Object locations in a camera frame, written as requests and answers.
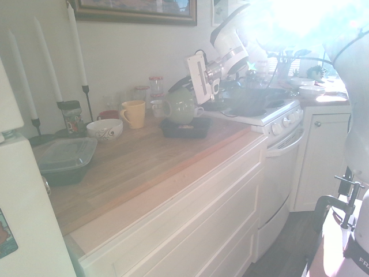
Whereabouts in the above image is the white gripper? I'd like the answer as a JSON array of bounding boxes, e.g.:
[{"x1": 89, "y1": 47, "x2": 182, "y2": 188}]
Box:
[{"x1": 168, "y1": 54, "x2": 213, "y2": 105}]

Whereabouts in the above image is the green ceramic bowl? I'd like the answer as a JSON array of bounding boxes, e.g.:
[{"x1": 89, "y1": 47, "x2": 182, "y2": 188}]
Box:
[{"x1": 161, "y1": 86, "x2": 197, "y2": 123}]

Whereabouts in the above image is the glass jar with red-checked lid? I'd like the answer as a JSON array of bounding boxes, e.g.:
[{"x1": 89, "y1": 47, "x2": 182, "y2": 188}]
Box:
[
  {"x1": 148, "y1": 75, "x2": 164, "y2": 96},
  {"x1": 133, "y1": 85, "x2": 150, "y2": 111}
]

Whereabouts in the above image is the black open plastic tray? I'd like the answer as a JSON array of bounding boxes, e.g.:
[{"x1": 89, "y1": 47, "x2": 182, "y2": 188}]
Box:
[{"x1": 159, "y1": 116, "x2": 214, "y2": 140}]

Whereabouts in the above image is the yellow ceramic mug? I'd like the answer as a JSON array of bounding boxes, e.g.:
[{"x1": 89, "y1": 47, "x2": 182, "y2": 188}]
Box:
[{"x1": 119, "y1": 100, "x2": 146, "y2": 130}]

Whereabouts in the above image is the clear glass tumbler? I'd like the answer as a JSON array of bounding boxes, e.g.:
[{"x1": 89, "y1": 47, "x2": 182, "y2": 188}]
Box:
[
  {"x1": 116, "y1": 90, "x2": 134, "y2": 105},
  {"x1": 102, "y1": 93, "x2": 121, "y2": 114}
]

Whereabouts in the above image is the glass french press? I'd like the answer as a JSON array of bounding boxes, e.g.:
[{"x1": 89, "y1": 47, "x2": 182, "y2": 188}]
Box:
[{"x1": 244, "y1": 70, "x2": 258, "y2": 89}]

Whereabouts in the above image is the red ceramic mug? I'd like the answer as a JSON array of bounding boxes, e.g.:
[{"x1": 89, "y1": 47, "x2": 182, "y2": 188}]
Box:
[{"x1": 96, "y1": 110, "x2": 121, "y2": 122}]

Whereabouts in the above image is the white bowl with swirl print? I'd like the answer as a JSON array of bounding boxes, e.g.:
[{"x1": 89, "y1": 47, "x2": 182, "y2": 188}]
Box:
[{"x1": 86, "y1": 118, "x2": 124, "y2": 144}]

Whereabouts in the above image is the tall thin black candle holder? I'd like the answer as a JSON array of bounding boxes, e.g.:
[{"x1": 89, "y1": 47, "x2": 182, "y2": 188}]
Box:
[{"x1": 81, "y1": 84, "x2": 95, "y2": 123}]

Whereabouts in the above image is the potted plant with dark leaves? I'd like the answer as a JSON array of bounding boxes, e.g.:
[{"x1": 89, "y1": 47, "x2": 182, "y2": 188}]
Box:
[{"x1": 266, "y1": 48, "x2": 312, "y2": 80}]

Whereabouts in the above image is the tallest white taper candle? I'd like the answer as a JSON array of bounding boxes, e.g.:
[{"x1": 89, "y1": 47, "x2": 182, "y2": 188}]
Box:
[{"x1": 66, "y1": 1, "x2": 88, "y2": 87}]

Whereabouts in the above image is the spice jar with black lid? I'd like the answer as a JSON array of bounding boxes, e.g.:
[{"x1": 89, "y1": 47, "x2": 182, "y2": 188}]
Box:
[{"x1": 57, "y1": 100, "x2": 86, "y2": 135}]

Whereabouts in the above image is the white shallow bowl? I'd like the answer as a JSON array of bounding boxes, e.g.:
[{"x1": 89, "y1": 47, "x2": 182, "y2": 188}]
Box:
[
  {"x1": 298, "y1": 85, "x2": 326, "y2": 98},
  {"x1": 289, "y1": 77, "x2": 315, "y2": 88}
]

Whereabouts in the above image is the white kitchen stove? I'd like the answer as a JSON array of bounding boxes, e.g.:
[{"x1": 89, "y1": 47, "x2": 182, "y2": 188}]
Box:
[{"x1": 201, "y1": 96, "x2": 307, "y2": 264}]

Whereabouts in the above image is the small green succulent plant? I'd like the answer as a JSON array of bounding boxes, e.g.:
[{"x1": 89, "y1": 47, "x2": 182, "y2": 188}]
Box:
[{"x1": 306, "y1": 65, "x2": 328, "y2": 80}]

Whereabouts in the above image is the white drawer cabinet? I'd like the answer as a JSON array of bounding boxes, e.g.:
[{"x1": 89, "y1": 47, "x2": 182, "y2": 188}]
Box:
[{"x1": 77, "y1": 134, "x2": 269, "y2": 277}]

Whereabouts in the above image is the medium white taper candle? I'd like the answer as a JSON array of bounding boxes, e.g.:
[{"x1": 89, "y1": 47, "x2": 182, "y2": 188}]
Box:
[{"x1": 32, "y1": 16, "x2": 64, "y2": 103}]

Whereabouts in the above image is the black container with clear lid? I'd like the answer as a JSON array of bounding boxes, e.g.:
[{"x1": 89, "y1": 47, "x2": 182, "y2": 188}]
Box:
[{"x1": 33, "y1": 137, "x2": 98, "y2": 188}]

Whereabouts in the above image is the white cabinet with round knob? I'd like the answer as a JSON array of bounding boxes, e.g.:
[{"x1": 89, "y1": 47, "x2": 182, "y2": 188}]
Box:
[{"x1": 289, "y1": 104, "x2": 354, "y2": 213}]

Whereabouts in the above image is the shortest white taper candle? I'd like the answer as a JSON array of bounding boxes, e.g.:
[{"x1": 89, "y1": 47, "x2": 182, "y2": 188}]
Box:
[{"x1": 7, "y1": 28, "x2": 39, "y2": 121}]

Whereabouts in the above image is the black metal clamp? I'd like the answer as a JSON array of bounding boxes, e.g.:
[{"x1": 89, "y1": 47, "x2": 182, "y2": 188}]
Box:
[{"x1": 312, "y1": 174, "x2": 367, "y2": 235}]

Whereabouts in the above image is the colourful fridge magnet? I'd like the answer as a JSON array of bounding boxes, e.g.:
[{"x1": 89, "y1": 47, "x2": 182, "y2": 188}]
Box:
[{"x1": 0, "y1": 207, "x2": 19, "y2": 260}]

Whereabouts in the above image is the black wok with wooden handle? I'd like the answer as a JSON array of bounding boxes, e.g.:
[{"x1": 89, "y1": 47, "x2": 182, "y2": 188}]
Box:
[{"x1": 221, "y1": 87, "x2": 300, "y2": 117}]

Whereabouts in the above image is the framed wall picture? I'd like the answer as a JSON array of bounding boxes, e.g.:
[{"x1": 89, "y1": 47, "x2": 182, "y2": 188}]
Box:
[{"x1": 73, "y1": 0, "x2": 198, "y2": 27}]

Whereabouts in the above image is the black camera stand pole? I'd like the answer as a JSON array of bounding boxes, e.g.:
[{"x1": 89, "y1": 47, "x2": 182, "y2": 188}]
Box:
[{"x1": 338, "y1": 166, "x2": 355, "y2": 197}]

